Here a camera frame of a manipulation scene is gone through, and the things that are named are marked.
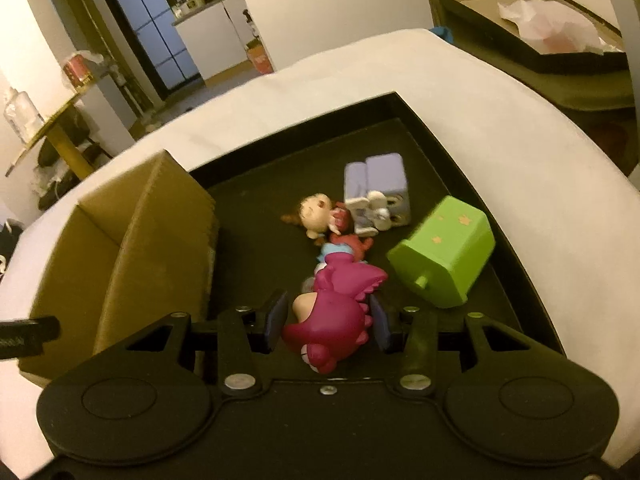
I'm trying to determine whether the small doll figure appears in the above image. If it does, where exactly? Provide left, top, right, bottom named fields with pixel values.
left=281, top=194, right=353, bottom=246

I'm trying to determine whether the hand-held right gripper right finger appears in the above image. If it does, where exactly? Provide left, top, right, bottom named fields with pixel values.
left=369, top=294, right=566, bottom=396

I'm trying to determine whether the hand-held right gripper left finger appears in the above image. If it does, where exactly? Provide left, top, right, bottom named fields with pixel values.
left=90, top=290, right=291, bottom=398

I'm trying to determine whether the red can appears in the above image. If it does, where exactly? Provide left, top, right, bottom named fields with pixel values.
left=64, top=55, right=93, bottom=86

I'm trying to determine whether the brown cardboard box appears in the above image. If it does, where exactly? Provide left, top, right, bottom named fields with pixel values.
left=17, top=150, right=221, bottom=388

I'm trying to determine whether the blue figure with red hair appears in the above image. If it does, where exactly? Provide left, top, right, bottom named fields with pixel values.
left=315, top=234, right=376, bottom=281

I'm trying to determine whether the green cube toy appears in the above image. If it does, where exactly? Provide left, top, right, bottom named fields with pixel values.
left=387, top=196, right=496, bottom=309

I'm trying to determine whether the white counter cabinet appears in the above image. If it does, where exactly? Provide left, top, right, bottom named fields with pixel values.
left=172, top=0, right=273, bottom=81

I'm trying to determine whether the orange cardboard box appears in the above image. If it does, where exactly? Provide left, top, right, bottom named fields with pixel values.
left=245, top=40, right=275, bottom=75

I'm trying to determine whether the magenta dinosaur figure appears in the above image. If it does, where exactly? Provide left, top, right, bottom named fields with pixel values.
left=281, top=260, right=390, bottom=375

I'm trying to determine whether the black bag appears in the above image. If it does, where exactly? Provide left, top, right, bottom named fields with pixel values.
left=0, top=220, right=26, bottom=273

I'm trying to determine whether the white tissue paper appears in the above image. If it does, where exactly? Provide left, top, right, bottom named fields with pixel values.
left=497, top=0, right=626, bottom=56

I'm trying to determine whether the clear plastic bag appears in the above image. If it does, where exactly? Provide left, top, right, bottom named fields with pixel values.
left=4, top=87, right=46, bottom=143

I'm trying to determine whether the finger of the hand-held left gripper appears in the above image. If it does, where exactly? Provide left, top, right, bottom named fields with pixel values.
left=0, top=316, right=61, bottom=360

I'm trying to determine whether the gold round table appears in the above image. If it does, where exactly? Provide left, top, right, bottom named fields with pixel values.
left=5, top=67, right=118, bottom=181

